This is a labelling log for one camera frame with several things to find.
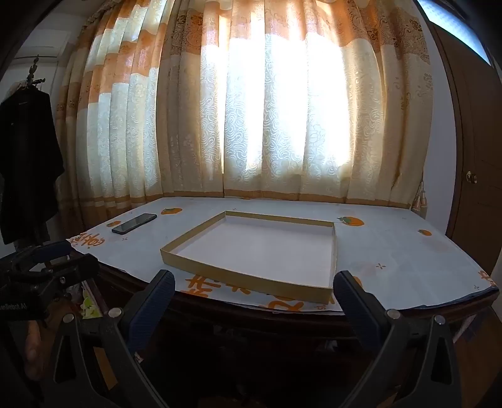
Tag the black smartphone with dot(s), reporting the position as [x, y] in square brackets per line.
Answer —
[133, 224]

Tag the white air conditioner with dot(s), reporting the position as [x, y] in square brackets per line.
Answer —
[43, 49]

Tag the wooden coat rack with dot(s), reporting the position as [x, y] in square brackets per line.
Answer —
[33, 72]

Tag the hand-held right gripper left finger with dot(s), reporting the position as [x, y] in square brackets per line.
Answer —
[151, 314]

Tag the transom window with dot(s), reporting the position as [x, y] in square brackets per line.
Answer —
[451, 27]

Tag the white printed tablecloth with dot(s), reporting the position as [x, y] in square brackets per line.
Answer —
[392, 255]

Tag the person's left hand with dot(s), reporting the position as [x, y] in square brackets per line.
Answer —
[37, 349]

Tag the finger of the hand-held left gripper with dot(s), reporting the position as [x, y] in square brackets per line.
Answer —
[51, 251]
[82, 266]

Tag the brown wooden door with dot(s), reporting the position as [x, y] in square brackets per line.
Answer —
[478, 137]

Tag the shallow cardboard box tray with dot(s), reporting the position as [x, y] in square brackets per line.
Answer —
[259, 251]

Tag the black hanging jacket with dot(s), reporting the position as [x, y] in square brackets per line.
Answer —
[27, 157]

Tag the orange and white patterned curtain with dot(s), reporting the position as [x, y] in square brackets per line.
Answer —
[274, 117]

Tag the green yellow object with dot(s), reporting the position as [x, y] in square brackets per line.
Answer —
[88, 306]

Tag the brass door knob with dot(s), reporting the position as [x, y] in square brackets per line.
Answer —
[472, 177]

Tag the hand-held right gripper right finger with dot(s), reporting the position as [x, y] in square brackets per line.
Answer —
[353, 310]

